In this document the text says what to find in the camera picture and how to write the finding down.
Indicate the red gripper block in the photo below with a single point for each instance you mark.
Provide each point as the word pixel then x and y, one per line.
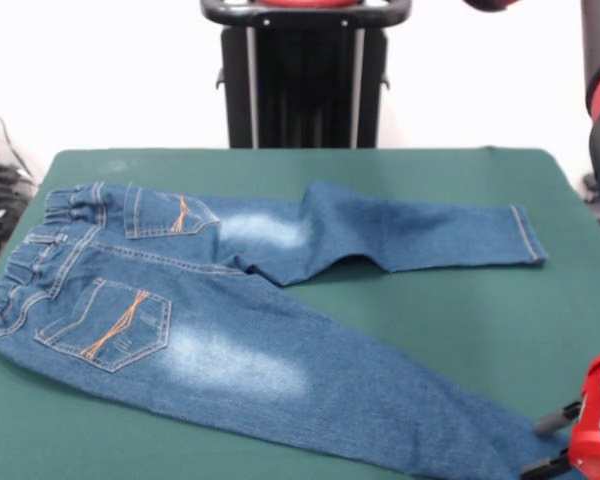
pixel 587 440

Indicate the blue denim jeans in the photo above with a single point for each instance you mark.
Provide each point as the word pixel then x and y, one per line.
pixel 230 340

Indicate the dark green table cloth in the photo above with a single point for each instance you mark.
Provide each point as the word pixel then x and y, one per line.
pixel 105 440

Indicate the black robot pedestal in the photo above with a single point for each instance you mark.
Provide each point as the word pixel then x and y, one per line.
pixel 305 85

